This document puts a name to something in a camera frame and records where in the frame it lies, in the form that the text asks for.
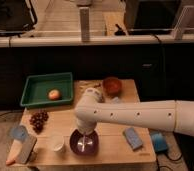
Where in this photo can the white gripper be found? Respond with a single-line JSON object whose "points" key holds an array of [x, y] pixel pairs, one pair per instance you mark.
{"points": [[85, 128]]}

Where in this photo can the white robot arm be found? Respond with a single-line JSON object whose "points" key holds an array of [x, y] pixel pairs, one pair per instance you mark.
{"points": [[170, 115]]}

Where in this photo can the purple bowl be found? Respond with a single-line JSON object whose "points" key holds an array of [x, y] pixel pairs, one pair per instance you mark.
{"points": [[74, 138]]}

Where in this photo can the orange-brown bowl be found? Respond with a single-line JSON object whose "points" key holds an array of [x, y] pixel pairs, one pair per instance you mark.
{"points": [[112, 86]]}

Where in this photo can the white cup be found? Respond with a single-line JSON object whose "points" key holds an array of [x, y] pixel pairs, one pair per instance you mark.
{"points": [[57, 144]]}

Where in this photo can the blue sponge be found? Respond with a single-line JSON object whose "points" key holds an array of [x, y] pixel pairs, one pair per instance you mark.
{"points": [[132, 138]]}

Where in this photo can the apple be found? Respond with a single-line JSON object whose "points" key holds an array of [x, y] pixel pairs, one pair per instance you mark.
{"points": [[54, 94]]}

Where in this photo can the red grape bunch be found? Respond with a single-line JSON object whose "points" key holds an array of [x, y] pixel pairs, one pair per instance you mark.
{"points": [[38, 120]]}

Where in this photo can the green plastic tray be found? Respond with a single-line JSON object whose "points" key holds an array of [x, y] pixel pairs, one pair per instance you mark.
{"points": [[37, 88]]}

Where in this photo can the blue round lid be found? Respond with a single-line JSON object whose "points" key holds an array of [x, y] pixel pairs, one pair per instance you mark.
{"points": [[19, 133]]}

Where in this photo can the orange carrot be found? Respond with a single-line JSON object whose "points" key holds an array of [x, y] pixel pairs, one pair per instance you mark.
{"points": [[13, 153]]}

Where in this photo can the blue box on floor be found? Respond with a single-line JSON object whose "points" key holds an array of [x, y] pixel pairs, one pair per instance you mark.
{"points": [[159, 142]]}

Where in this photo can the black monitor right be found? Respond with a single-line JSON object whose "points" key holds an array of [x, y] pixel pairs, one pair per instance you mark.
{"points": [[144, 17]]}

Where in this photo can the white vertical post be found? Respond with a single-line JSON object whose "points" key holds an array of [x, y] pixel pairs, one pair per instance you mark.
{"points": [[84, 24]]}

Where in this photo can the white horizontal rail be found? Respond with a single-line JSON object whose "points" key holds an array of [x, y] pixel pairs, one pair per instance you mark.
{"points": [[95, 40]]}

